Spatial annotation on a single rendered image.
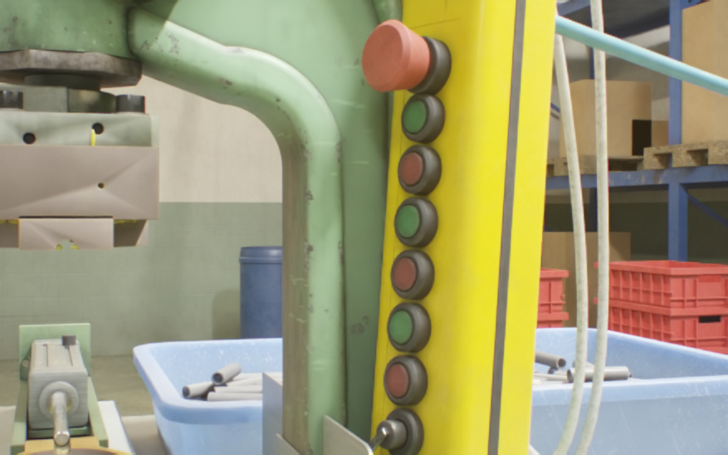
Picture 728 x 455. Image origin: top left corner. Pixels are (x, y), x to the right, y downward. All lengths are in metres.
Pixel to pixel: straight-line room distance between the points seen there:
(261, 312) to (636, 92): 3.42
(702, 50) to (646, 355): 5.78
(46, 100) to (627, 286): 4.09
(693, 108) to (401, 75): 6.42
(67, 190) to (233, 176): 8.44
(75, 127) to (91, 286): 8.29
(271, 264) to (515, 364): 6.94
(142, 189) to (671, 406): 0.57
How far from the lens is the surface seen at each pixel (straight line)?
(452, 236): 0.56
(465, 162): 0.56
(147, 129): 0.56
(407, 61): 0.56
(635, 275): 4.50
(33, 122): 0.56
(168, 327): 8.92
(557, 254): 8.47
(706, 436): 0.98
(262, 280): 7.52
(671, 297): 4.30
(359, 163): 0.62
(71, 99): 0.58
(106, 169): 0.53
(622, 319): 4.60
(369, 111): 0.62
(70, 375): 0.85
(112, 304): 8.86
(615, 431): 0.92
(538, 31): 0.61
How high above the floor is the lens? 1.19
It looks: 1 degrees down
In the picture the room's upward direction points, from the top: straight up
